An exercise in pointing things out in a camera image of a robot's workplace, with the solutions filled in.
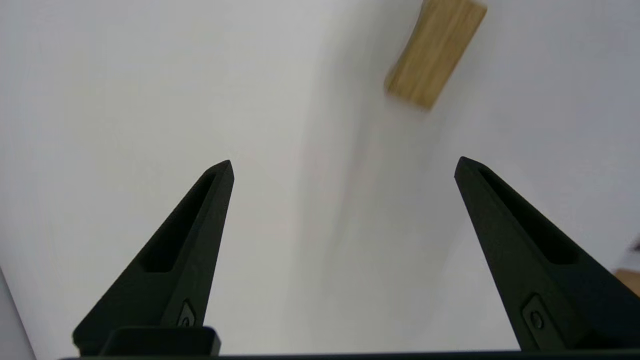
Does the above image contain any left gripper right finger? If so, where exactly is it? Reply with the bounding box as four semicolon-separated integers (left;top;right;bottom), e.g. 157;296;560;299
454;156;640;352

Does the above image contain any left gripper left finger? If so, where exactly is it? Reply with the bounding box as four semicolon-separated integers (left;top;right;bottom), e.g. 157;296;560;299
72;160;235;355

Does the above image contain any arched wooden building block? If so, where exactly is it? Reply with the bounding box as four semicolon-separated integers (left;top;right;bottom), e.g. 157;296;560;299
384;0;488;111

